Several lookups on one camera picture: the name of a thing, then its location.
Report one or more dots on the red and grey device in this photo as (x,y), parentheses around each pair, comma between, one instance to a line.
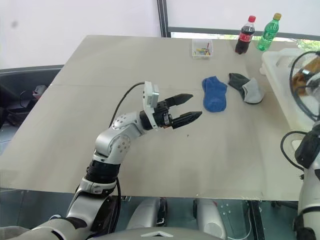
(39,91)

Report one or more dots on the grey rounded leg shell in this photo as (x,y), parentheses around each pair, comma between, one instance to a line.
(210,217)
(145,215)

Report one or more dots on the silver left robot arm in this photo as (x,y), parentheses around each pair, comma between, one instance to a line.
(112,142)

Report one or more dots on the dark side desk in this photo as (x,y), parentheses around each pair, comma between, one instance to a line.
(15,80)

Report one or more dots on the blue sock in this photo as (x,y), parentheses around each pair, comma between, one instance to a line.
(213,97)

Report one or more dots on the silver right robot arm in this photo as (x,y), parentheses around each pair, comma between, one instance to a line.
(310,195)

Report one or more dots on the clear box with coloured bits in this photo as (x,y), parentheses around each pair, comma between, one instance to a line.
(202,50)

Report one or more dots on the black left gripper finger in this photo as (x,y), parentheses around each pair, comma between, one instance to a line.
(181,99)
(187,118)

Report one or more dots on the black table leg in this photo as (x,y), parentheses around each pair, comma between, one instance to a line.
(257,220)

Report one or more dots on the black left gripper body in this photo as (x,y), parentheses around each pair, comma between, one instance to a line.
(163,115)

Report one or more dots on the white plastic basket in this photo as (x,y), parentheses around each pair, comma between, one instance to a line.
(280,82)

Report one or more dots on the grey window frame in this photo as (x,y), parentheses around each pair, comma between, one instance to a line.
(162,17)

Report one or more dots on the grey robot chest shell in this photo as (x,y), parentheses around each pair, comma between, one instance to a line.
(162,235)

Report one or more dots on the green soda bottle yellow cap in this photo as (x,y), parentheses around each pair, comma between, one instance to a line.
(267,35)

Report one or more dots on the dark green grey sock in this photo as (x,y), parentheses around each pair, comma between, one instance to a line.
(237,81)

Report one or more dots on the cola bottle red cap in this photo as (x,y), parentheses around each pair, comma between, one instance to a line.
(243,37)

